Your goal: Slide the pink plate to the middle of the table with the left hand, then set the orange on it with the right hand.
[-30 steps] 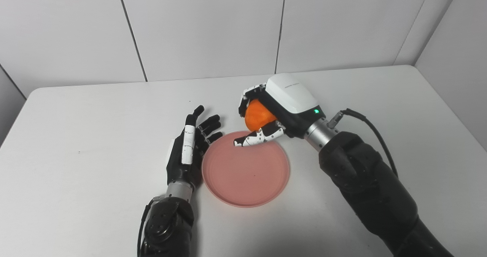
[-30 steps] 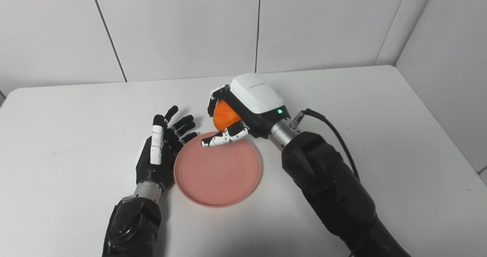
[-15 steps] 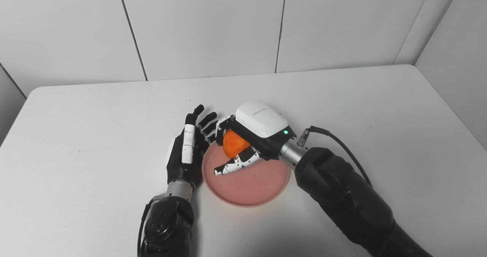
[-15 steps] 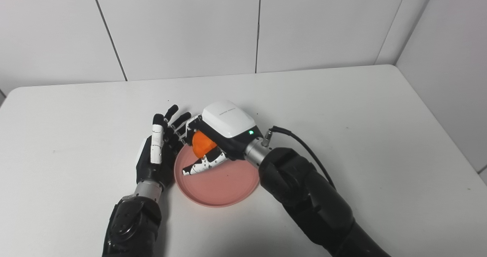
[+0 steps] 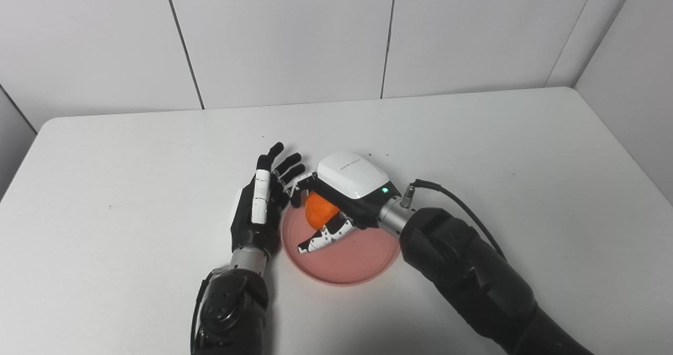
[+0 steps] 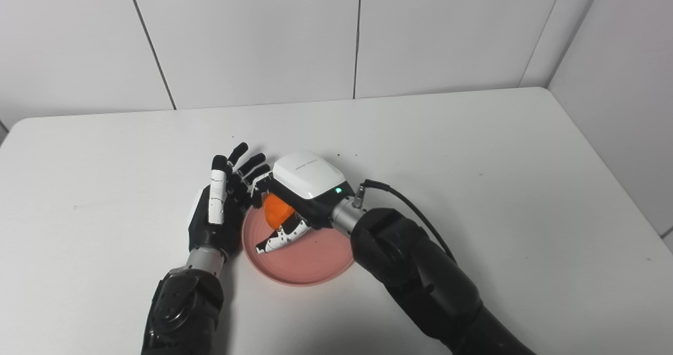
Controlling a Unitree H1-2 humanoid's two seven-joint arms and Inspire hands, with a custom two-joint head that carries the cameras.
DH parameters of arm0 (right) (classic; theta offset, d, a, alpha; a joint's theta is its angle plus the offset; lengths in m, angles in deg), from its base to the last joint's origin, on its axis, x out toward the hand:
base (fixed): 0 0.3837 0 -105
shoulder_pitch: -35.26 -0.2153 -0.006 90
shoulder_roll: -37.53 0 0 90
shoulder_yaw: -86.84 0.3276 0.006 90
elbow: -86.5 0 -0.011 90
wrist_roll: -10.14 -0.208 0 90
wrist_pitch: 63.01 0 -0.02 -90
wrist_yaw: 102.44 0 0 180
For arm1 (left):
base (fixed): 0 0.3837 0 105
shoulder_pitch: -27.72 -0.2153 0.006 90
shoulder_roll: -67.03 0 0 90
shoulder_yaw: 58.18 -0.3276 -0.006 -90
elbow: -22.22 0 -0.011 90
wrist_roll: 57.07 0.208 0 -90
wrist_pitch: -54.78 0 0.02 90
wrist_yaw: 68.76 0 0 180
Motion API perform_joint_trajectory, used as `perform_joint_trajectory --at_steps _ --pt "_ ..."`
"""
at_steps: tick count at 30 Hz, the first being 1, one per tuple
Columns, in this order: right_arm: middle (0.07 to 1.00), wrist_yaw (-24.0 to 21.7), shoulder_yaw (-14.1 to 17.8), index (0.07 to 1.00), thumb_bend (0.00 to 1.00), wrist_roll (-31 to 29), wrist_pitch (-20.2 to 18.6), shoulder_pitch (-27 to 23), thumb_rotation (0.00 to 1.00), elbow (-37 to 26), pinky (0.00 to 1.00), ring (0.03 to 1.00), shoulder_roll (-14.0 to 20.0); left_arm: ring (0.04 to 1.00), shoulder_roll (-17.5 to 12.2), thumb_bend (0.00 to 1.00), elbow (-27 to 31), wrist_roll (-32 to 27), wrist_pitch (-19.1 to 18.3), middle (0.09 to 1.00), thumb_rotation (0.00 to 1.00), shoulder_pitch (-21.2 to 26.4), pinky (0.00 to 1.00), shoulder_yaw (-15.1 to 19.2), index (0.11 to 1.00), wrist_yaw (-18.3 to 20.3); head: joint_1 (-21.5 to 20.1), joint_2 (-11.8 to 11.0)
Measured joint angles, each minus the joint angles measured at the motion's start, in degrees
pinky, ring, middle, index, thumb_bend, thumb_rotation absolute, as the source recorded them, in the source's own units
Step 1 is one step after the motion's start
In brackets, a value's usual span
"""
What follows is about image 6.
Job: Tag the pink round plate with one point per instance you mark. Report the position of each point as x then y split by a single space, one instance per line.
310 260

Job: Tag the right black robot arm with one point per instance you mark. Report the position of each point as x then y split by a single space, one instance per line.
420 276

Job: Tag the orange fruit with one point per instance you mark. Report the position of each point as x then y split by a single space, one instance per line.
276 212

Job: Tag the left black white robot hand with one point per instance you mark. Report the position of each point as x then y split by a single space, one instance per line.
207 234

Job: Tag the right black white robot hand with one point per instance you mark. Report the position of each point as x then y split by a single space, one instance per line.
310 179

